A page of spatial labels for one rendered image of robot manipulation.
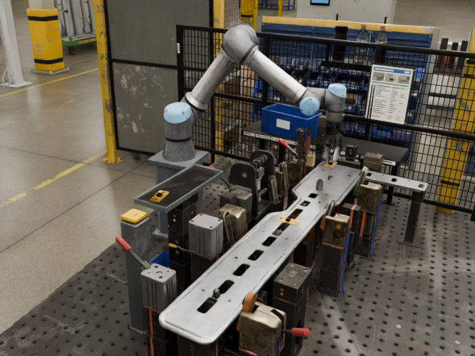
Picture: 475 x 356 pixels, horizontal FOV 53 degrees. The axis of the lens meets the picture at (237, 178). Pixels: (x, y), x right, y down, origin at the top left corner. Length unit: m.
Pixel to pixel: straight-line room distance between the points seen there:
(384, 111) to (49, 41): 7.51
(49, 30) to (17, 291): 6.64
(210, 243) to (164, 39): 3.02
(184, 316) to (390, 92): 1.70
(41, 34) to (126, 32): 4.90
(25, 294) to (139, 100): 2.19
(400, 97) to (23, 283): 2.54
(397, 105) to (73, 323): 1.85
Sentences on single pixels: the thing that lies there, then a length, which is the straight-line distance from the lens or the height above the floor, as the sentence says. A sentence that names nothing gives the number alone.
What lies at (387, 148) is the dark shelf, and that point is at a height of 1.03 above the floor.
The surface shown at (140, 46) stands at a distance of 4.55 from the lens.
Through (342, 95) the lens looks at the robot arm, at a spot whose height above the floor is 1.41.
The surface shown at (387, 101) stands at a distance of 2.64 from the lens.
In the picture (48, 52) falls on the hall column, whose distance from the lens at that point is 9.42.
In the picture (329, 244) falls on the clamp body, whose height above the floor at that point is 0.93.
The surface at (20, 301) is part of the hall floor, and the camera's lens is 3.26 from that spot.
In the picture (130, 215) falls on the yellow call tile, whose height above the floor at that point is 1.16.
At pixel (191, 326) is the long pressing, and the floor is 1.00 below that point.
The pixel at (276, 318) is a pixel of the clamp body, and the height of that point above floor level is 1.06.
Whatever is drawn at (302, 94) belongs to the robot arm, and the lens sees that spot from 1.94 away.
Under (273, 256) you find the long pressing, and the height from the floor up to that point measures 1.00.
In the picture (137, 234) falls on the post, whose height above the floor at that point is 1.11.
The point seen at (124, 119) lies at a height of 0.48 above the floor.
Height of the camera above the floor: 1.90
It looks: 24 degrees down
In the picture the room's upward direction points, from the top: 2 degrees clockwise
